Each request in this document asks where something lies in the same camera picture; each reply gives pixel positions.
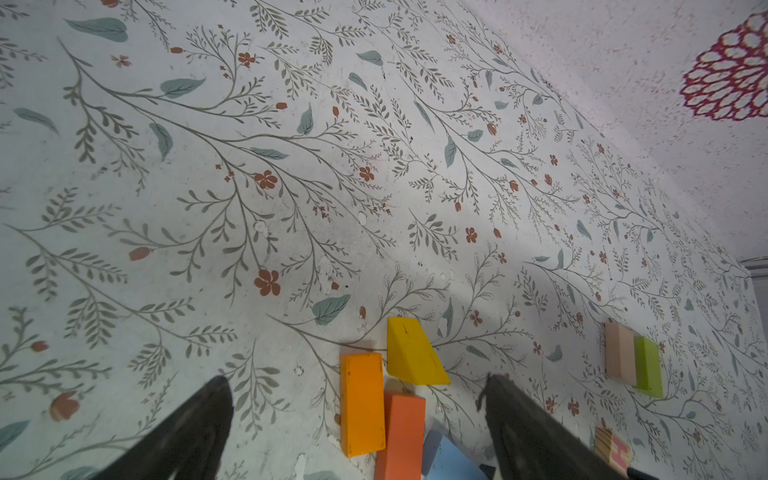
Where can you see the pink letter cube block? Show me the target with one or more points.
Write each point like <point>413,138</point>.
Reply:
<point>613,450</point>

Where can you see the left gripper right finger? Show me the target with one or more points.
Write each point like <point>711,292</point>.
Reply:
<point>530,444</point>

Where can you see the orange rectangular block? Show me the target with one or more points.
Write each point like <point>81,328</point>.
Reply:
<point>362,404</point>

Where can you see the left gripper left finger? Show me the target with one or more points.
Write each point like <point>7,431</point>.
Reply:
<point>187,445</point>

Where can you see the light blue rectangular block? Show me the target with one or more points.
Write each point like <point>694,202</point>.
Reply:
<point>442,460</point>

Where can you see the green rectangular block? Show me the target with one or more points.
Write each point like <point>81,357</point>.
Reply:
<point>648,367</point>

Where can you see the red rectangular block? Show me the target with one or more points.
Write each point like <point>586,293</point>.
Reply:
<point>405,417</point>

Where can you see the natural wood rectangular block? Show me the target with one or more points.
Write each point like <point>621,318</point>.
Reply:
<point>620,353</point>

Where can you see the yellow wedge block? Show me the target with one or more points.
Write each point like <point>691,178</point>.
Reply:
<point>410,355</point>

